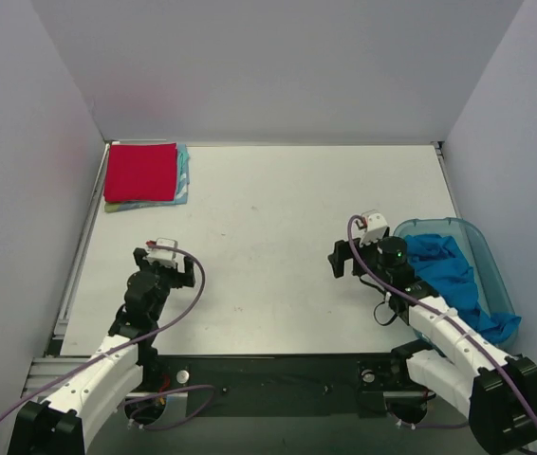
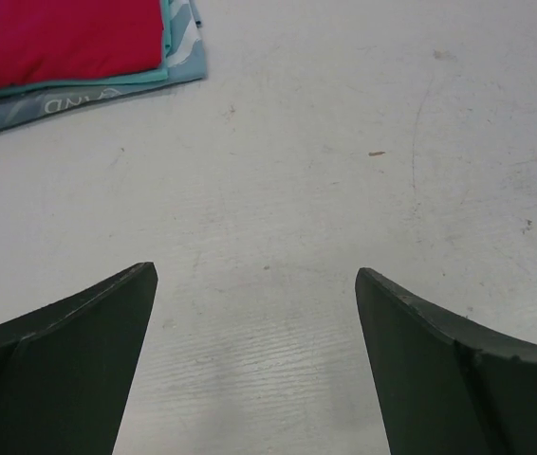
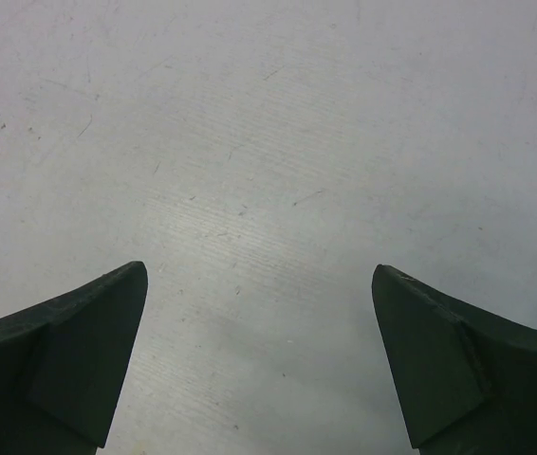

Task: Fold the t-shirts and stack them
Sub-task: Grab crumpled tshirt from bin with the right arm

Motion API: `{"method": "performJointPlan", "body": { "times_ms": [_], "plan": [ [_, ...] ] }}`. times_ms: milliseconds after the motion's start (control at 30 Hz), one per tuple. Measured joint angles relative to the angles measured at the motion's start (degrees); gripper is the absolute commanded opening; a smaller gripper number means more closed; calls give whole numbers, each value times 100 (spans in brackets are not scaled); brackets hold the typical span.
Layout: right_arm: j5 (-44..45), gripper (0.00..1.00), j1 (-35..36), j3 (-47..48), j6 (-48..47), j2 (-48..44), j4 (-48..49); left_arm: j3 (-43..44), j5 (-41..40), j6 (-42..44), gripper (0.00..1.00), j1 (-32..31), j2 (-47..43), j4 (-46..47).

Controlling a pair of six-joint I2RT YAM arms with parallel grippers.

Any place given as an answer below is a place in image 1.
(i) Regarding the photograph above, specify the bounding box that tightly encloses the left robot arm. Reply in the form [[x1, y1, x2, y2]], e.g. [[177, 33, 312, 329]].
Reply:
[[8, 238, 195, 454]]

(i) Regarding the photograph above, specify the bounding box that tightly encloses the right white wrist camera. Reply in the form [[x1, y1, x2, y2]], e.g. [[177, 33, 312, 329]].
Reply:
[[355, 209, 389, 247]]

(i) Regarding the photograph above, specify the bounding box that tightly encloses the purple cable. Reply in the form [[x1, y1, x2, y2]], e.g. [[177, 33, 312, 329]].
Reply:
[[347, 214, 537, 455], [0, 246, 207, 455]]

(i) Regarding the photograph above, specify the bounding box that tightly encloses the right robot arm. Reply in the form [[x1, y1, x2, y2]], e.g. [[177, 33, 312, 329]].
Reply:
[[327, 236, 537, 454]]

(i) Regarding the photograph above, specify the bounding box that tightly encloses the translucent blue plastic bin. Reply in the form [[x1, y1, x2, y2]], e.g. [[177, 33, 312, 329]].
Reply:
[[392, 217, 519, 352]]

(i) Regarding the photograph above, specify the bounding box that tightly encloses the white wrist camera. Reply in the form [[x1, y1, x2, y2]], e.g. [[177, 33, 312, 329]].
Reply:
[[145, 238, 178, 268], [355, 209, 389, 247]]

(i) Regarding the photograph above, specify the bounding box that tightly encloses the aluminium frame rail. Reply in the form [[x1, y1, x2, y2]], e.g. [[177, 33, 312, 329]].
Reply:
[[22, 356, 190, 398]]

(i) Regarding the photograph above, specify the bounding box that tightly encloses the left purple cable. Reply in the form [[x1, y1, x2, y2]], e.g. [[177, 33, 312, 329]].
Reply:
[[0, 246, 207, 455]]

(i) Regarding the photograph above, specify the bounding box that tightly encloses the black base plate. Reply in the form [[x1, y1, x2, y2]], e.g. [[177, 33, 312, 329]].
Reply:
[[123, 353, 440, 421]]

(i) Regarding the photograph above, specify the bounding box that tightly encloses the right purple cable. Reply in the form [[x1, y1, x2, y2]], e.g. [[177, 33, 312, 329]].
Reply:
[[347, 214, 537, 455]]

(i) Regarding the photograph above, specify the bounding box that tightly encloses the folded red t shirt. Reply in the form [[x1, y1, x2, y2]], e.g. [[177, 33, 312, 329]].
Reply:
[[103, 143, 178, 203]]

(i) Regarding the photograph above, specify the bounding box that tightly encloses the folded light teal t shirt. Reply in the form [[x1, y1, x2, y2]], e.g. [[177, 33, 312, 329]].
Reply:
[[104, 143, 190, 213]]

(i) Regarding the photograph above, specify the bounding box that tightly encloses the blue t shirt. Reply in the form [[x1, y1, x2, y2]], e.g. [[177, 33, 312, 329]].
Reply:
[[405, 233, 521, 345]]

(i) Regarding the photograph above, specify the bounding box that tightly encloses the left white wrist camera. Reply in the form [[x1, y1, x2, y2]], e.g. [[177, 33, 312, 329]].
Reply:
[[145, 238, 178, 268]]

